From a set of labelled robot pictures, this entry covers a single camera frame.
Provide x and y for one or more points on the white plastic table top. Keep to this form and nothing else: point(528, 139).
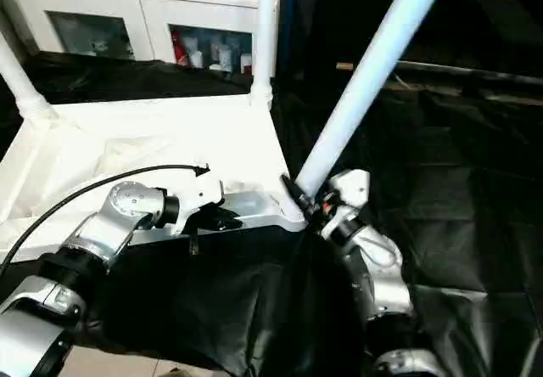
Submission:
point(148, 139)

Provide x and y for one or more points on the white plastic table leg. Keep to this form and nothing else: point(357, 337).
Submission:
point(264, 33)
point(373, 71)
point(19, 80)

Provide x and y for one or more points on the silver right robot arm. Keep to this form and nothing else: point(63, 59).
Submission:
point(382, 275)

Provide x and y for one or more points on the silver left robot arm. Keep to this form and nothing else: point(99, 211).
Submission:
point(106, 224)

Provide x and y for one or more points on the black work mat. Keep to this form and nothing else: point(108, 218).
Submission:
point(445, 181)

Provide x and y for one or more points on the gold piano label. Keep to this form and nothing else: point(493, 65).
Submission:
point(344, 66)

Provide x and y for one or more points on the black robot foot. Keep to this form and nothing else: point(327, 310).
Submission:
point(172, 372)

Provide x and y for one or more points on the black piano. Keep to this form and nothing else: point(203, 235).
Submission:
point(479, 12)

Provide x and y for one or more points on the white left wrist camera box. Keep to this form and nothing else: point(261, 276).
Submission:
point(199, 190)

